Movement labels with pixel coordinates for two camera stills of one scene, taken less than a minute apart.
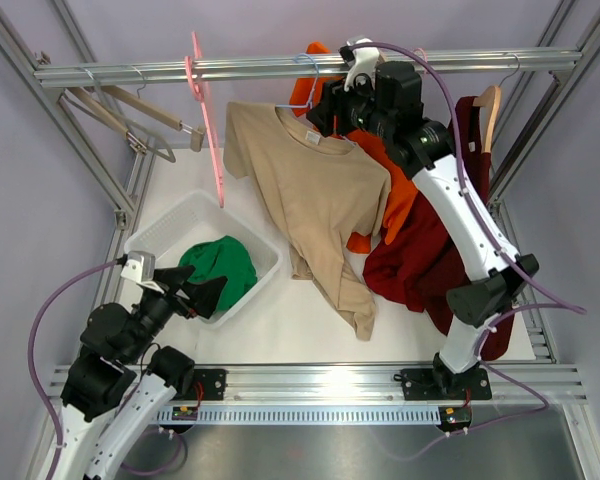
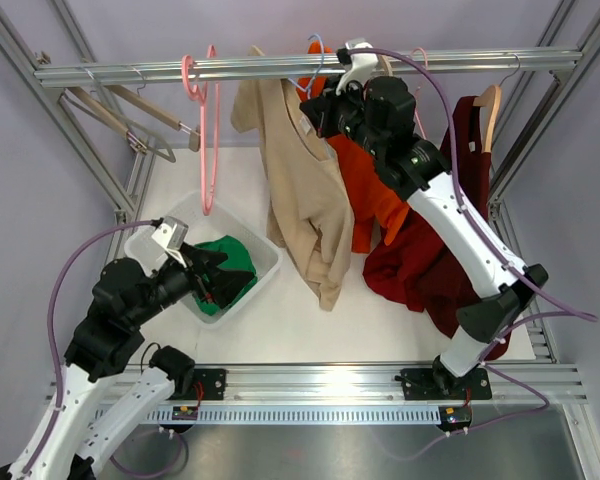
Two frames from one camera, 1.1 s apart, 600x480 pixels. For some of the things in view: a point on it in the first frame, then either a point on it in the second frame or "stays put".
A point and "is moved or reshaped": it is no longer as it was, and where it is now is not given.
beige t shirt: [318, 185] is moved or reshaped
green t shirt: [225, 257] stays put
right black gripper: [334, 100] stays put
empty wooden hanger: [156, 113] stays put
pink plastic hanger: [194, 70] -> [201, 93]
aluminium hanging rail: [305, 68] stays put
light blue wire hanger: [313, 87] -> [318, 76]
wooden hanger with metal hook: [490, 100] stays put
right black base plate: [441, 385] stays put
